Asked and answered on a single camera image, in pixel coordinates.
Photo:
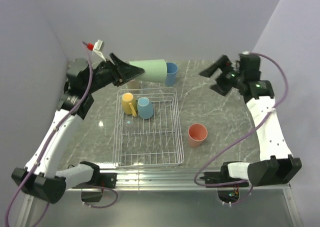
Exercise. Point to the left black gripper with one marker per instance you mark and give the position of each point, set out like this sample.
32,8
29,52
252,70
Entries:
122,72

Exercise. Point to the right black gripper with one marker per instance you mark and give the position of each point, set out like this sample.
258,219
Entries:
222,63

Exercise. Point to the yellow ceramic mug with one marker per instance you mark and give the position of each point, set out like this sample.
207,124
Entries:
129,104

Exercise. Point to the green plastic tumbler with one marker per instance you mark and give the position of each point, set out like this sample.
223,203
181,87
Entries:
154,70

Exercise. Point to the light blue ceramic mug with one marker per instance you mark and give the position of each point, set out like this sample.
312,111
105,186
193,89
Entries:
145,108

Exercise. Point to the clear faceted drinking glass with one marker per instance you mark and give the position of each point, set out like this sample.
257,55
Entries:
129,126

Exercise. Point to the salmon pink plastic tumbler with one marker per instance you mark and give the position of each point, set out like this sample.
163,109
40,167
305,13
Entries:
197,133

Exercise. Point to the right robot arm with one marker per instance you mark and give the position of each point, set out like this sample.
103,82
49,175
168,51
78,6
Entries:
276,165

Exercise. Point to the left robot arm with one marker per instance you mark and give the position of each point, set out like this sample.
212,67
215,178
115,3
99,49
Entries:
72,109

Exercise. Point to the beige plastic tumbler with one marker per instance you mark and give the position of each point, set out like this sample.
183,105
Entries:
133,84

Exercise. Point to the blue plastic tumbler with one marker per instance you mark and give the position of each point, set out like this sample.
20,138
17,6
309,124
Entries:
172,70

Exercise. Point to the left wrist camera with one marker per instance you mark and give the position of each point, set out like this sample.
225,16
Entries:
97,48

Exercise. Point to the white wire dish rack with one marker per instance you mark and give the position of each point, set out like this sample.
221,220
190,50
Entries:
157,141

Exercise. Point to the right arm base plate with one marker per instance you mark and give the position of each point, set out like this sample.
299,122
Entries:
212,180

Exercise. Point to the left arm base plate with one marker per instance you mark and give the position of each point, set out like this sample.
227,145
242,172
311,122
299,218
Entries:
105,179

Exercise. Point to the aluminium mounting rail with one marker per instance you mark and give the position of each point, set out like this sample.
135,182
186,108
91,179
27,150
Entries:
126,179

